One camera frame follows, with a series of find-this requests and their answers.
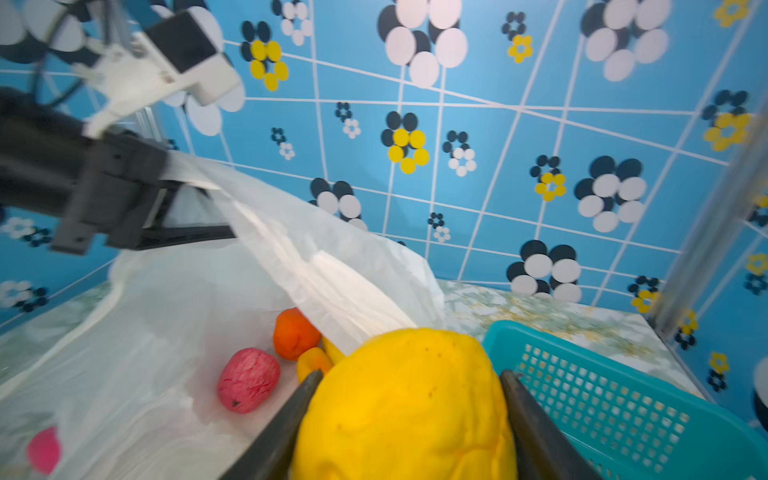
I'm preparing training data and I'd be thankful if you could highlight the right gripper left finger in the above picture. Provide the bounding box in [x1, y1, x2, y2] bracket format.
[220, 370, 323, 480]

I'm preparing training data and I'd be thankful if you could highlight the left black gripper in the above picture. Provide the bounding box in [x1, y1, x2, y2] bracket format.
[50, 129, 236, 255]

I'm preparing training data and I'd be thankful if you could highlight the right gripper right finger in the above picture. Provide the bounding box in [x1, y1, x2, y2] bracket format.
[499, 370, 601, 479]

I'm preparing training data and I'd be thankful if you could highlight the pink red fruit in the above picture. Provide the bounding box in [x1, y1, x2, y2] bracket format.
[217, 348, 281, 414]

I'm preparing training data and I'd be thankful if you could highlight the yellow orange round fruit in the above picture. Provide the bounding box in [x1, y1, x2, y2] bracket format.
[296, 347, 334, 384]

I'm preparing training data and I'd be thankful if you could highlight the white translucent plastic bag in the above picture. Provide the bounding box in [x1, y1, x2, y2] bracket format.
[1, 152, 445, 479]

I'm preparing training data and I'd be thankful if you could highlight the yellow lemon fruit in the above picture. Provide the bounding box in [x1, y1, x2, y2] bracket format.
[291, 329, 518, 479]

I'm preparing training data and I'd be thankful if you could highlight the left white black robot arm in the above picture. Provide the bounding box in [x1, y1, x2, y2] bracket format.
[1, 87, 234, 255]

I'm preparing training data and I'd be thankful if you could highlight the yellow banana fruit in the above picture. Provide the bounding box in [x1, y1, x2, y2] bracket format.
[321, 337, 346, 365]

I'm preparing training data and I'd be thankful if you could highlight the teal plastic basket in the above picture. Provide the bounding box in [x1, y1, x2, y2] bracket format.
[483, 321, 767, 479]

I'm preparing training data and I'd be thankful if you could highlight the pink panda plush toy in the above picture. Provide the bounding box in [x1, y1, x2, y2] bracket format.
[26, 427, 62, 476]

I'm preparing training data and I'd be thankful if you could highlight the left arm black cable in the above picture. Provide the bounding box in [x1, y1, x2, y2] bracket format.
[29, 0, 121, 109]

